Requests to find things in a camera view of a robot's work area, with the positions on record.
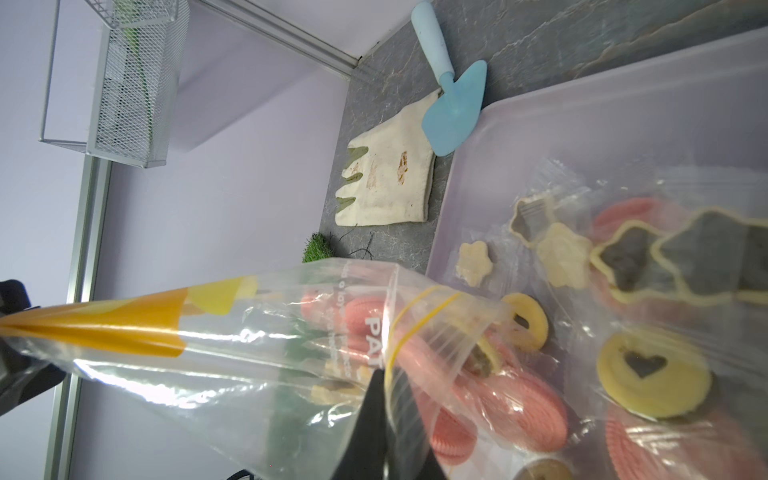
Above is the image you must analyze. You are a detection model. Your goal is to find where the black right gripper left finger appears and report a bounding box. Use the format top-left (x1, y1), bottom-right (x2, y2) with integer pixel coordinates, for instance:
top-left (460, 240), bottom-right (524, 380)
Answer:
top-left (331, 370), bottom-right (388, 480)

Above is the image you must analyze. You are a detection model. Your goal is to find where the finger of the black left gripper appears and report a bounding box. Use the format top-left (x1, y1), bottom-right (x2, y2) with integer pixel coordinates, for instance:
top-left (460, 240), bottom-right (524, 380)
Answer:
top-left (1, 280), bottom-right (66, 415)

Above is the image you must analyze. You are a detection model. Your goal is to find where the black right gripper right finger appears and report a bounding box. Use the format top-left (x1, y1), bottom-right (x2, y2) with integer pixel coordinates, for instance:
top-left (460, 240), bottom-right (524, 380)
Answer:
top-left (392, 383), bottom-right (446, 480)

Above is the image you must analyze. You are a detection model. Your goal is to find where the ziploc bag with yellow toy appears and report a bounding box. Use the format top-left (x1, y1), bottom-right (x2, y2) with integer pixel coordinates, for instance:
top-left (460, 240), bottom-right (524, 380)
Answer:
top-left (1, 259), bottom-right (511, 479)

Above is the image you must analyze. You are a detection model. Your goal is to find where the pile of poured cookies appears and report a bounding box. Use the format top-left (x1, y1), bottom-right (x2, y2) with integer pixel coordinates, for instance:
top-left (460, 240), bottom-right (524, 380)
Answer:
top-left (433, 182), bottom-right (767, 479)

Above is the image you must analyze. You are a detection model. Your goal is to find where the pale star shaped cookie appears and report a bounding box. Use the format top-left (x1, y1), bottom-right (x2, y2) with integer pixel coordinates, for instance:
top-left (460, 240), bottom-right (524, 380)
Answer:
top-left (455, 240), bottom-right (493, 288)

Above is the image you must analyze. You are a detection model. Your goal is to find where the black thread tangle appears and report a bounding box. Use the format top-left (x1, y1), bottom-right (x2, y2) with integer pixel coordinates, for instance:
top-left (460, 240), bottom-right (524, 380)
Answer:
top-left (335, 226), bottom-right (375, 260)

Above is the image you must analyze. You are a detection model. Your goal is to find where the green artificial grass mat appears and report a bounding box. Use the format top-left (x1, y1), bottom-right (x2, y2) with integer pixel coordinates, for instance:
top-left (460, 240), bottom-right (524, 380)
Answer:
top-left (302, 233), bottom-right (335, 263)

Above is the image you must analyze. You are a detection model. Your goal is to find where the cream gardening glove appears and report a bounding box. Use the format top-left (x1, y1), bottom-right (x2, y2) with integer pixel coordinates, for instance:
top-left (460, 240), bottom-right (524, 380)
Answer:
top-left (335, 90), bottom-right (440, 227)

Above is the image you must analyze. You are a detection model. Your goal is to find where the light blue garden trowel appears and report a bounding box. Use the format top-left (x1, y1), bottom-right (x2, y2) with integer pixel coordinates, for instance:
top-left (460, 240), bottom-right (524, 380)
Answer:
top-left (411, 1), bottom-right (488, 157)

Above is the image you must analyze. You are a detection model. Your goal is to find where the lilac plastic tray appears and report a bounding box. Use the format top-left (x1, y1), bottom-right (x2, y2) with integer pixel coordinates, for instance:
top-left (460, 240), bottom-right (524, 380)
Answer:
top-left (425, 26), bottom-right (768, 480)

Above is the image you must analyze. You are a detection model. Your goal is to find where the white mesh wall box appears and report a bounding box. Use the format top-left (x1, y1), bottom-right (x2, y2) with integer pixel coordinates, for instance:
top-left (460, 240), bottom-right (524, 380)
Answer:
top-left (39, 0), bottom-right (190, 169)

